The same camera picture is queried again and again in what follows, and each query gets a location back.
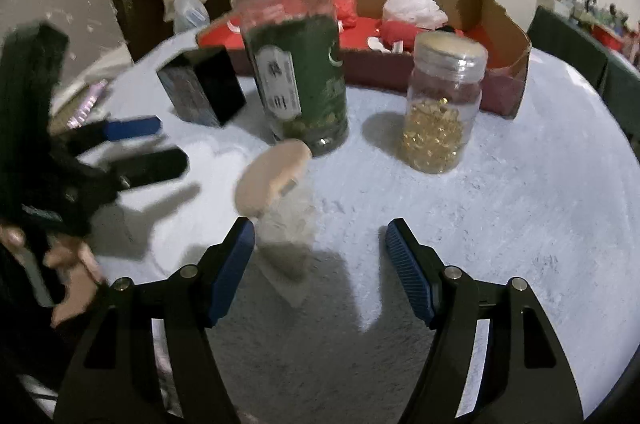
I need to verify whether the small jar of gold pieces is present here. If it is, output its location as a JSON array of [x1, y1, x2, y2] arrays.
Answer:
[[400, 31, 488, 175]]

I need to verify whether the clear plastic pouch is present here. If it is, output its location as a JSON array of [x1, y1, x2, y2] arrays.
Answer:
[[255, 184, 321, 307]]

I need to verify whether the tall jar with metal lid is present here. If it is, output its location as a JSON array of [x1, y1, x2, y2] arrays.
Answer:
[[226, 0, 349, 155]]

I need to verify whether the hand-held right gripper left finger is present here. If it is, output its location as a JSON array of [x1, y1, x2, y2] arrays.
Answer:
[[52, 216, 257, 424]]

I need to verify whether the table with dark green cloth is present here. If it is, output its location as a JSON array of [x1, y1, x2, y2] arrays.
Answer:
[[527, 4, 640, 139]]

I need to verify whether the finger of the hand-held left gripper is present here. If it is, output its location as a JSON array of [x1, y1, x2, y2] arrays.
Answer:
[[65, 115, 163, 155], [97, 148, 190, 193]]

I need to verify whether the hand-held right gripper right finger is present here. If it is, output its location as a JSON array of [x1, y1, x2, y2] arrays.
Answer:
[[385, 218, 586, 424]]

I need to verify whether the clear plastic bag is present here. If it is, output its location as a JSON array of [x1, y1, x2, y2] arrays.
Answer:
[[172, 0, 211, 34]]

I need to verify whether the person's left hand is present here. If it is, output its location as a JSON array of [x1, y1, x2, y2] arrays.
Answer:
[[0, 224, 108, 330]]

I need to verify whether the row of cosmetic bottles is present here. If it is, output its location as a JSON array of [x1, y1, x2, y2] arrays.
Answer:
[[550, 0, 640, 64]]

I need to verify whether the red soft pouch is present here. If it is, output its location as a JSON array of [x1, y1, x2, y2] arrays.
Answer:
[[377, 21, 418, 49]]

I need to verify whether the black patterned gift box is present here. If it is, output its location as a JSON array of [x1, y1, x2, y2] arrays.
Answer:
[[156, 45, 247, 128]]

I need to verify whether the pale fuzzy table blanket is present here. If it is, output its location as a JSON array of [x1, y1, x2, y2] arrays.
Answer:
[[50, 28, 636, 424]]

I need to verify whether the white mesh bath pouf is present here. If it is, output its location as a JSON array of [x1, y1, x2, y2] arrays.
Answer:
[[382, 0, 448, 29]]

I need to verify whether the red mesh bath pouf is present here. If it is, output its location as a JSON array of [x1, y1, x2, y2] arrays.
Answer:
[[332, 0, 358, 29]]

